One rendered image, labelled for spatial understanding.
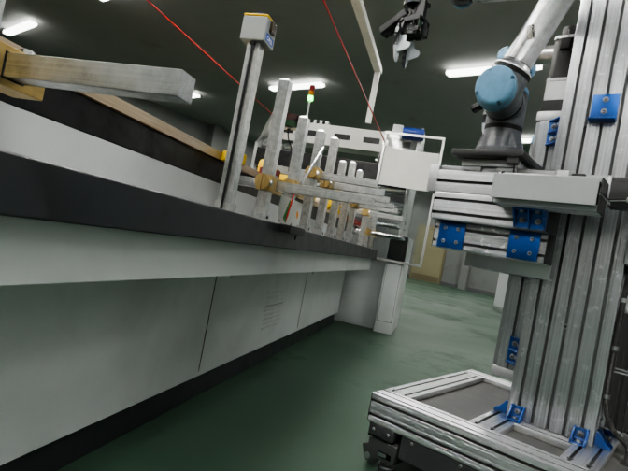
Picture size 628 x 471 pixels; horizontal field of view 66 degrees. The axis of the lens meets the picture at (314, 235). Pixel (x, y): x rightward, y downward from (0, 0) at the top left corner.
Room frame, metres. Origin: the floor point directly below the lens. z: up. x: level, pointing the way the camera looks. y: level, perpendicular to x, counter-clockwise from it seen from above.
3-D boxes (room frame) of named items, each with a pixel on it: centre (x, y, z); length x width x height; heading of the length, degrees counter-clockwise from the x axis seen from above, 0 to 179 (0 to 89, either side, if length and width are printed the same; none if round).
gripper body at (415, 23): (1.60, -0.20, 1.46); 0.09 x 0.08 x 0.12; 51
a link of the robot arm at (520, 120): (1.54, -0.53, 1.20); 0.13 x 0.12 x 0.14; 148
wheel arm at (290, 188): (1.55, 0.12, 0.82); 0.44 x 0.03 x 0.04; 75
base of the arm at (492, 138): (1.54, -0.54, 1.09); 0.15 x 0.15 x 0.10
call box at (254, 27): (1.28, 0.25, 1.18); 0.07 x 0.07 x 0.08; 75
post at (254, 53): (1.27, 0.25, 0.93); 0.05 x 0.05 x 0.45; 75
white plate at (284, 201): (1.73, 0.10, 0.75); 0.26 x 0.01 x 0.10; 165
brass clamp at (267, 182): (1.55, 0.17, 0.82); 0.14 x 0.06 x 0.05; 165
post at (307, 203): (2.01, 0.05, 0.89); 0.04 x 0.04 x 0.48; 75
